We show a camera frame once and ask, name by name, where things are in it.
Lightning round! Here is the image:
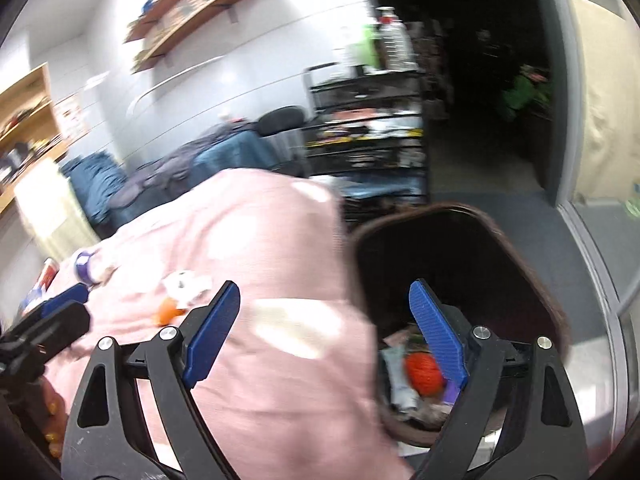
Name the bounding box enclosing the purple yogurt cup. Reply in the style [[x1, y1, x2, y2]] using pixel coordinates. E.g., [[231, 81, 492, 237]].
[[74, 250, 100, 287]]

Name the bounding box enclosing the orange foam fruit net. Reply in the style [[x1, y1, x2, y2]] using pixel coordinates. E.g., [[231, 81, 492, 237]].
[[405, 352, 446, 396]]

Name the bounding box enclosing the light blue cloth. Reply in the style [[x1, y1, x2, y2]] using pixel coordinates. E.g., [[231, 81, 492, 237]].
[[380, 346, 420, 413]]

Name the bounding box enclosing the dark brown trash bin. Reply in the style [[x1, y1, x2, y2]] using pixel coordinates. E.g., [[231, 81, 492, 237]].
[[349, 201, 573, 449]]

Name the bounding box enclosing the person's left hand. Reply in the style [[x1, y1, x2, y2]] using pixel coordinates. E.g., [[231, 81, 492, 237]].
[[30, 377, 67, 460]]

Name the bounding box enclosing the red cylindrical can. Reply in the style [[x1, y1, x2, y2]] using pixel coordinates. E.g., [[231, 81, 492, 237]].
[[20, 258, 60, 311]]

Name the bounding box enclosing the orange fruit peel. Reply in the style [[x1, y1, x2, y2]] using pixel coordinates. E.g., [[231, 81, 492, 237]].
[[153, 297, 186, 327]]

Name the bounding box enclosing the cream cloth covered chair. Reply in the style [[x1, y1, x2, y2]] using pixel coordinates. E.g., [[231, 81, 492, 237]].
[[14, 158, 100, 261]]

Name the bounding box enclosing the pink polka dot bed cover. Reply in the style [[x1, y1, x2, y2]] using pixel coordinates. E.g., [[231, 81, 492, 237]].
[[46, 169, 411, 479]]

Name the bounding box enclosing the pile of blue sheets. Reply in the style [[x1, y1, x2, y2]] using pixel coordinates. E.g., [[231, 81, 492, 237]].
[[61, 152, 127, 226]]

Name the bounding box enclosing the blue massage bed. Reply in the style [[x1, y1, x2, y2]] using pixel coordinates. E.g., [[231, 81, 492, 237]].
[[96, 128, 281, 240]]

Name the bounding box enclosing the grey blanket on bed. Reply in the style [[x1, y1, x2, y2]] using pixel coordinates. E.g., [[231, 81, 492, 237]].
[[108, 119, 256, 208]]

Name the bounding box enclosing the wooden cubby cabinet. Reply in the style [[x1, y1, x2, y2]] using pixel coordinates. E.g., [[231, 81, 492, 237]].
[[1, 63, 70, 212]]

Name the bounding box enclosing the black round stool chair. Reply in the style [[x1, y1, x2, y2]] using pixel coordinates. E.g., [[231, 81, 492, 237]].
[[255, 105, 307, 138]]

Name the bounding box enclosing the black trolley cart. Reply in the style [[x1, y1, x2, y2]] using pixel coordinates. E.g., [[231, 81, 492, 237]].
[[303, 63, 431, 228]]

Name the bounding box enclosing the green lotion bottle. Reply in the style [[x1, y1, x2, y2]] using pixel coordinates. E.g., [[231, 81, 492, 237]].
[[358, 23, 380, 70]]

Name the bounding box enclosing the potted plant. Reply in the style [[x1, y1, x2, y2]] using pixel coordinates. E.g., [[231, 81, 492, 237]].
[[503, 64, 553, 118]]

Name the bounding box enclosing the clear ribbed bottle red cap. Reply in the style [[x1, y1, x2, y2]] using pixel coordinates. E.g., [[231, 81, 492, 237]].
[[378, 6, 416, 70]]

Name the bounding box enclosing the wall poster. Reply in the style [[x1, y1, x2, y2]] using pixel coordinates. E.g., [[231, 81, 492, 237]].
[[54, 93, 89, 143]]

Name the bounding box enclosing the lower wooden wall shelf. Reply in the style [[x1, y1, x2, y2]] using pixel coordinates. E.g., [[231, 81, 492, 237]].
[[132, 0, 242, 74]]

